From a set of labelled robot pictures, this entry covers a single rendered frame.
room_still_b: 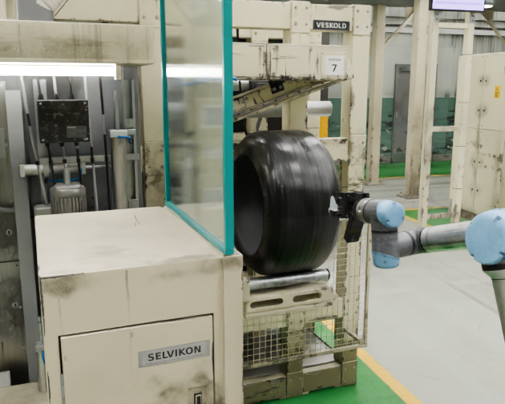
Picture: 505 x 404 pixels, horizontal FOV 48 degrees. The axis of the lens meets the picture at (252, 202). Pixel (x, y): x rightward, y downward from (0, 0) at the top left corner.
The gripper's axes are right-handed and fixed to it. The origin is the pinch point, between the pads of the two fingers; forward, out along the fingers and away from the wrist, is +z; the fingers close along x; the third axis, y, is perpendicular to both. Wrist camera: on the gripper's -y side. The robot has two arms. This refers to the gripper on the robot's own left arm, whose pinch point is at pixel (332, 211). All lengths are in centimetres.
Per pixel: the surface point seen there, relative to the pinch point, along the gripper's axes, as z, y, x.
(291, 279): 23.2, -27.2, 5.2
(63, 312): -56, -7, 89
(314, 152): 15.7, 19.5, -2.2
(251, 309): 21.9, -35.8, 22.2
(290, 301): 21.8, -35.3, 6.5
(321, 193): 8.7, 5.4, -0.5
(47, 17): 49, 71, 83
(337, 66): 48, 55, -31
